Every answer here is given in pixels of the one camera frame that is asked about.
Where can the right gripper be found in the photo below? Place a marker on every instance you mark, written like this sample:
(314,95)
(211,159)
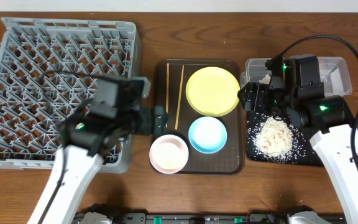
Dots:
(246,98)

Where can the pink bowl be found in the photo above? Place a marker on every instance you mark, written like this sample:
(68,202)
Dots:
(168,154)

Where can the crumpled white paper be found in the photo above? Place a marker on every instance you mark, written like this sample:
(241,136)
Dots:
(265,79)

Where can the black waste tray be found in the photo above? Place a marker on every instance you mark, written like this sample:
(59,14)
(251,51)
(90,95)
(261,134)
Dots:
(303,149)

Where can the light blue bowl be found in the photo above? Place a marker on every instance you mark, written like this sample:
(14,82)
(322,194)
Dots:
(208,135)

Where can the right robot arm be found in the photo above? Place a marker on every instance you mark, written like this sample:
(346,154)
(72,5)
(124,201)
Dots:
(329,119)

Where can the white cup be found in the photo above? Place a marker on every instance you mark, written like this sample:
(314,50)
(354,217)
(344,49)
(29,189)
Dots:
(146,87)

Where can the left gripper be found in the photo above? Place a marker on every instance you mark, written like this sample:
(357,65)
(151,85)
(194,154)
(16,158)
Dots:
(160,118)

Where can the clear plastic waste bin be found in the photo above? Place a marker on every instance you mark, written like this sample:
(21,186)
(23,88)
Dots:
(333,73)

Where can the yellow plate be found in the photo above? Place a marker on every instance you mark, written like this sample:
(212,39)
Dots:
(212,91)

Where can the left wooden chopstick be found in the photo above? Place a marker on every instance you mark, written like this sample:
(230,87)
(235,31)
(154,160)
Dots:
(167,87)

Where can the dark brown serving tray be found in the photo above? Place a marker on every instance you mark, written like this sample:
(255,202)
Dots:
(230,159)

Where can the spilled rice pile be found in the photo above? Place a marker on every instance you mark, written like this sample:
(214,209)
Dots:
(273,138)

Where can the wooden chopstick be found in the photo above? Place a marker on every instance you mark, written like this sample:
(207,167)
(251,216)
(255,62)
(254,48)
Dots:
(167,87)
(179,98)

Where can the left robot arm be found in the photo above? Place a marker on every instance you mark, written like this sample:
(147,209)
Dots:
(86,138)

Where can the right wooden chopstick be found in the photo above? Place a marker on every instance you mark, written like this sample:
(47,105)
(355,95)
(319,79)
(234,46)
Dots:
(179,98)

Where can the grey dishwasher rack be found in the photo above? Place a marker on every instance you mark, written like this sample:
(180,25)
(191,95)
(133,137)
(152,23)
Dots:
(47,68)

